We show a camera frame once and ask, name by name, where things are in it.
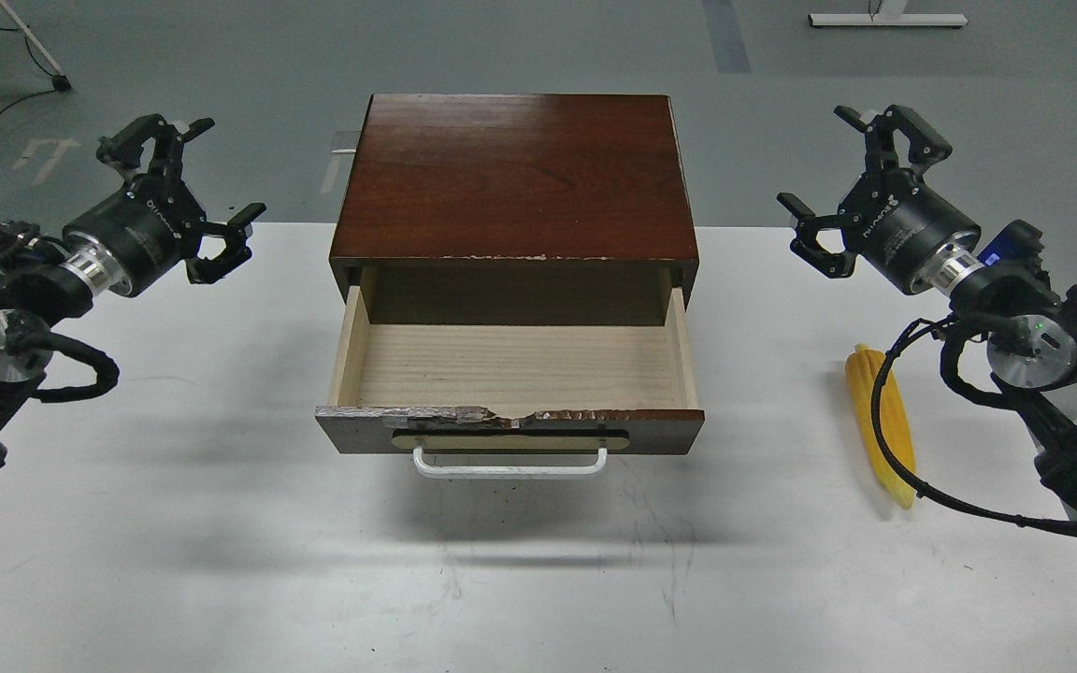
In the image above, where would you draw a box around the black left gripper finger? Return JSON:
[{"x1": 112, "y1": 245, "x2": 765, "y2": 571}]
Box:
[
  {"x1": 96, "y1": 114, "x2": 216, "y2": 188},
  {"x1": 185, "y1": 204, "x2": 266, "y2": 284}
]

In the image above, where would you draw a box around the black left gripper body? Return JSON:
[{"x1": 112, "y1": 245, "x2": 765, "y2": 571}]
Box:
[{"x1": 62, "y1": 178, "x2": 206, "y2": 297}]

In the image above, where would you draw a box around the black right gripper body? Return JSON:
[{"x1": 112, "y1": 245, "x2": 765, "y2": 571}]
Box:
[{"x1": 839, "y1": 167, "x2": 982, "y2": 295}]

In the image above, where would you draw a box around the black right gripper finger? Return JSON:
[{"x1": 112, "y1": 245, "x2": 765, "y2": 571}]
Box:
[
  {"x1": 833, "y1": 104, "x2": 954, "y2": 183},
  {"x1": 775, "y1": 192, "x2": 856, "y2": 279}
]

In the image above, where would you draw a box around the yellow corn cob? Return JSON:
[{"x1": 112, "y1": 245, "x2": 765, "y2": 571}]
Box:
[{"x1": 843, "y1": 342, "x2": 917, "y2": 510}]

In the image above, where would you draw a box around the wooden drawer with white handle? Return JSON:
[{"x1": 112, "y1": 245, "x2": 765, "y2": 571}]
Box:
[{"x1": 314, "y1": 263, "x2": 705, "y2": 457}]

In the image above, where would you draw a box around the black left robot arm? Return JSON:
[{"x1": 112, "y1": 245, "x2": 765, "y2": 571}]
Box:
[{"x1": 0, "y1": 114, "x2": 266, "y2": 468}]

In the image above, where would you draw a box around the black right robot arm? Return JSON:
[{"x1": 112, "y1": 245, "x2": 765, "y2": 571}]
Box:
[{"x1": 778, "y1": 104, "x2": 1077, "y2": 537}]

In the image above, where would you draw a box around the white stand leg with caster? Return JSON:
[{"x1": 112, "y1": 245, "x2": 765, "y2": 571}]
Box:
[{"x1": 0, "y1": 0, "x2": 73, "y2": 93}]

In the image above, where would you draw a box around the white desk foot background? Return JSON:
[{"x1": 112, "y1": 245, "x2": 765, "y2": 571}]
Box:
[{"x1": 808, "y1": 1, "x2": 969, "y2": 30}]

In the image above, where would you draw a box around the dark wooden cabinet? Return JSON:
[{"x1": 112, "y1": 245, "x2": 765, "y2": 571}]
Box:
[{"x1": 328, "y1": 93, "x2": 699, "y2": 302}]

